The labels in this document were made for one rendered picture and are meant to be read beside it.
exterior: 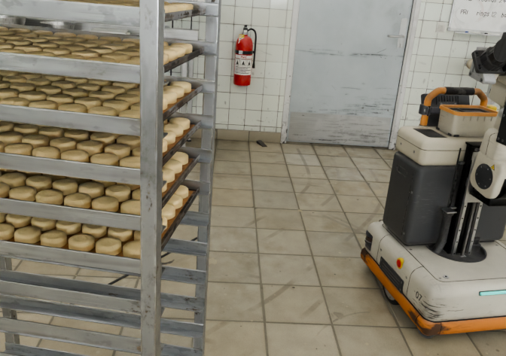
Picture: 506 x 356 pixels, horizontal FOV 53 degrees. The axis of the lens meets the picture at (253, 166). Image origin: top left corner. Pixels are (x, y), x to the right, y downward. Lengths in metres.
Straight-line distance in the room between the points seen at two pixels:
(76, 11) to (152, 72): 0.16
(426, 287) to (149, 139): 1.64
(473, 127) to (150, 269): 1.81
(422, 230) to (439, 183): 0.24
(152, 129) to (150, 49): 0.13
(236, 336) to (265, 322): 0.16
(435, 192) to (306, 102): 2.53
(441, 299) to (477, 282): 0.19
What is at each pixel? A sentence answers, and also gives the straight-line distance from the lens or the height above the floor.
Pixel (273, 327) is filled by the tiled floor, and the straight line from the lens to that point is 2.29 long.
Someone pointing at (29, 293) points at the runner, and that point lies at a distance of 1.12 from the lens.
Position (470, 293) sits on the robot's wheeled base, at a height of 0.25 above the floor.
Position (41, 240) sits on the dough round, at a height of 0.88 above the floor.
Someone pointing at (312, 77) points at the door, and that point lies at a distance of 4.69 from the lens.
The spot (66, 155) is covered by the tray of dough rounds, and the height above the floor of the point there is 1.06.
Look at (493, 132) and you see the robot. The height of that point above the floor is 0.90.
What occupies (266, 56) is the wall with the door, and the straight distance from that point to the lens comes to 4.59.
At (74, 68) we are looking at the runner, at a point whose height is 1.23.
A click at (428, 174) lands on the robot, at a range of 2.35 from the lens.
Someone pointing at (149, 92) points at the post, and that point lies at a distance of 0.82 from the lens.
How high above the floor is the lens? 1.38
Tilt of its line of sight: 20 degrees down
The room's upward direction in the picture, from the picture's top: 4 degrees clockwise
